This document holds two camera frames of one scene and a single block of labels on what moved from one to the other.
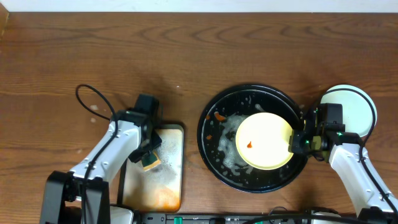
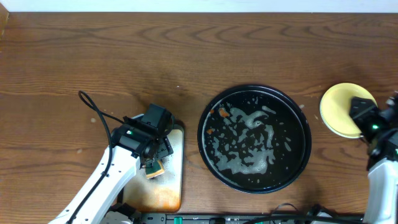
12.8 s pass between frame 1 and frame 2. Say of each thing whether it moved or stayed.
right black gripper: moved
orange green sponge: moved
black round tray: stayed
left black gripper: moved
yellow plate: moved
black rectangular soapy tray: stayed
